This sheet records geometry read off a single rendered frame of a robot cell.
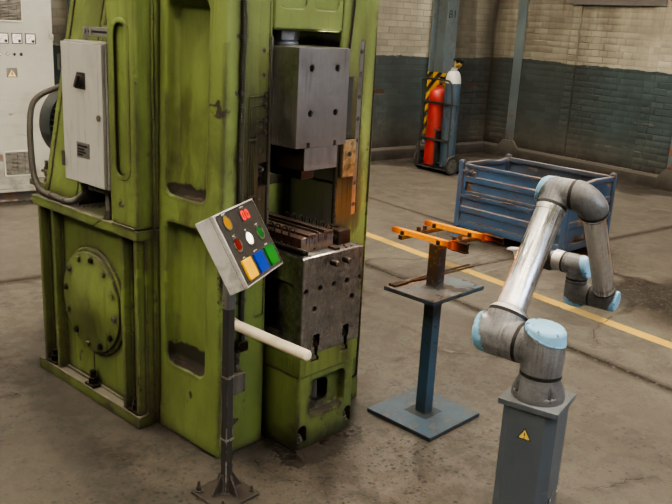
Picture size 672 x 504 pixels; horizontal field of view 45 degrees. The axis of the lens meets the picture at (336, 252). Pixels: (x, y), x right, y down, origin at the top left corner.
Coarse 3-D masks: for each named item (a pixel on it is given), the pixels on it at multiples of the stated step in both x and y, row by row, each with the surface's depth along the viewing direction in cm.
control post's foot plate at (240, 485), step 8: (232, 472) 327; (216, 480) 335; (232, 480) 323; (240, 480) 335; (200, 488) 326; (208, 488) 329; (216, 488) 323; (232, 488) 323; (240, 488) 330; (248, 488) 330; (200, 496) 323; (208, 496) 323; (216, 496) 323; (224, 496) 324; (232, 496) 324; (240, 496) 324; (248, 496) 325
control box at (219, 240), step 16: (240, 208) 298; (256, 208) 309; (208, 224) 280; (224, 224) 283; (240, 224) 293; (256, 224) 304; (208, 240) 281; (224, 240) 279; (240, 240) 289; (256, 240) 299; (272, 240) 311; (224, 256) 281; (240, 256) 284; (224, 272) 282; (240, 272) 280; (240, 288) 282
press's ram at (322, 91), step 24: (288, 48) 318; (312, 48) 319; (336, 48) 329; (288, 72) 320; (312, 72) 322; (336, 72) 332; (288, 96) 322; (312, 96) 325; (336, 96) 335; (288, 120) 324; (312, 120) 328; (336, 120) 338; (288, 144) 327; (312, 144) 331; (336, 144) 342
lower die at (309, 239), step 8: (280, 216) 371; (280, 224) 358; (288, 224) 357; (312, 224) 360; (272, 232) 350; (280, 232) 348; (296, 232) 346; (304, 232) 346; (312, 232) 347; (328, 232) 350; (280, 240) 347; (296, 240) 340; (304, 240) 340; (312, 240) 344; (320, 240) 348; (328, 240) 352; (304, 248) 341; (312, 248) 345; (320, 248) 349
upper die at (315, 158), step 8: (272, 152) 341; (280, 152) 338; (288, 152) 335; (296, 152) 332; (304, 152) 329; (312, 152) 332; (320, 152) 335; (328, 152) 339; (336, 152) 343; (272, 160) 342; (280, 160) 339; (288, 160) 336; (296, 160) 332; (304, 160) 330; (312, 160) 333; (320, 160) 337; (328, 160) 340; (336, 160) 344; (296, 168) 333; (304, 168) 331; (312, 168) 334; (320, 168) 338
